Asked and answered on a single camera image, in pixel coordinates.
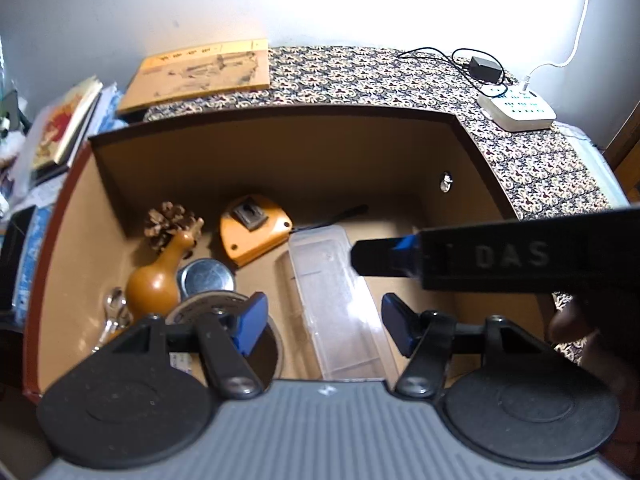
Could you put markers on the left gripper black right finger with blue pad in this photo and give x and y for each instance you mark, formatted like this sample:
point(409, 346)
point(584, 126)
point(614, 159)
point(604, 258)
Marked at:
point(425, 339)

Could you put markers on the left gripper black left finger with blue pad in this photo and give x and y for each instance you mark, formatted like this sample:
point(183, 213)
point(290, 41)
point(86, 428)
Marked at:
point(228, 330)

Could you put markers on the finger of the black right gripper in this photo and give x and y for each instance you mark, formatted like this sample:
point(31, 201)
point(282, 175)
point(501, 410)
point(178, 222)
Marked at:
point(398, 257)

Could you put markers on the round metal tin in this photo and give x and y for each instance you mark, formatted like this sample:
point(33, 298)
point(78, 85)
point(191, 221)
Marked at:
point(207, 285)

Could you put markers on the clear plastic case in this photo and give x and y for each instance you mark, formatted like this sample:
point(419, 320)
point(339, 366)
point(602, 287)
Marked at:
point(339, 311)

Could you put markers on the brown gourd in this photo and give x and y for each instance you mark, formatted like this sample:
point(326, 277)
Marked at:
point(153, 289)

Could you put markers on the person's hand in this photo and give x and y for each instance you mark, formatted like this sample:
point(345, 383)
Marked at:
point(604, 360)

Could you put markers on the light mattress edge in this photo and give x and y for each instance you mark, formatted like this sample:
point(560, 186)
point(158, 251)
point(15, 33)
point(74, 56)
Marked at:
point(596, 164)

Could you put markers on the patterned floral tablecloth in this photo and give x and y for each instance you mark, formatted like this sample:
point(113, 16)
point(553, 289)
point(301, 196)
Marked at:
point(539, 171)

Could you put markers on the yellow tape measure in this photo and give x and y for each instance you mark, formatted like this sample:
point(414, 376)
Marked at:
point(252, 226)

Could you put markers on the pine cone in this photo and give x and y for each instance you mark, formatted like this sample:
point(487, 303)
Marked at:
point(162, 223)

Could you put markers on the brown cardboard box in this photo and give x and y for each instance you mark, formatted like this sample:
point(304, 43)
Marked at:
point(277, 195)

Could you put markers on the white power strip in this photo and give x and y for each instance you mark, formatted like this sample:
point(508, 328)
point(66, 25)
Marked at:
point(518, 111)

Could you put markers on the black power adapter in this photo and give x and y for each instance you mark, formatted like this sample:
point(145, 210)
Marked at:
point(485, 70)

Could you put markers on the blue patterned box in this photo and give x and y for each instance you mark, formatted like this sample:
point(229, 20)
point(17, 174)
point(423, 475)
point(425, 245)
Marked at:
point(27, 268)

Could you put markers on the yellow book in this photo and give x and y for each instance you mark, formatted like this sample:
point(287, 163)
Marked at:
point(197, 71)

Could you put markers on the stack of books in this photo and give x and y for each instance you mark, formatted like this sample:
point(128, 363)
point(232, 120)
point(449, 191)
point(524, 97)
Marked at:
point(60, 130)

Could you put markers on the silver metal keychain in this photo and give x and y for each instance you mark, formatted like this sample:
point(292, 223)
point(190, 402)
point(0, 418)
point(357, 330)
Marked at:
point(117, 317)

